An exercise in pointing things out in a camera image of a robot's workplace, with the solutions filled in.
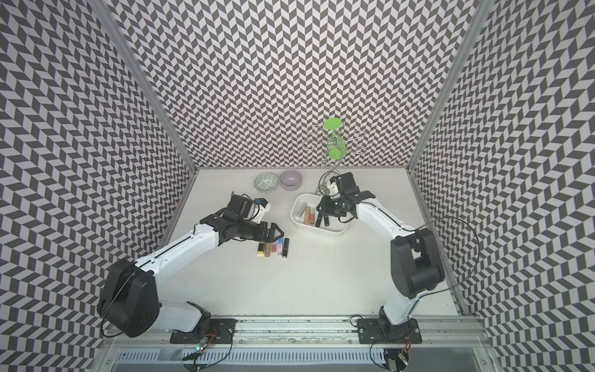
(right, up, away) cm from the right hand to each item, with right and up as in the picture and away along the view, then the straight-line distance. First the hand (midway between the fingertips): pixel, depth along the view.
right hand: (321, 212), depth 89 cm
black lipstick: (0, -4, +10) cm, 11 cm away
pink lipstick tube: (-19, -14, +2) cm, 24 cm away
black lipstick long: (-14, -14, +2) cm, 20 cm away
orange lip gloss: (-3, -3, +10) cm, 11 cm away
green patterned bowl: (-26, +12, +23) cm, 37 cm away
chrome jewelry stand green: (+5, +26, -4) cm, 27 cm away
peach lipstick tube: (-6, -3, +10) cm, 12 cm away
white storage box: (+6, -6, +6) cm, 10 cm away
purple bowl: (-14, +13, +21) cm, 28 cm away
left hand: (-18, -8, -6) cm, 20 cm away
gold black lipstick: (-24, -16, +1) cm, 28 cm away
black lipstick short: (+3, -5, +10) cm, 12 cm away
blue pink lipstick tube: (-16, -14, +2) cm, 21 cm away
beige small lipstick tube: (-21, -15, +2) cm, 26 cm away
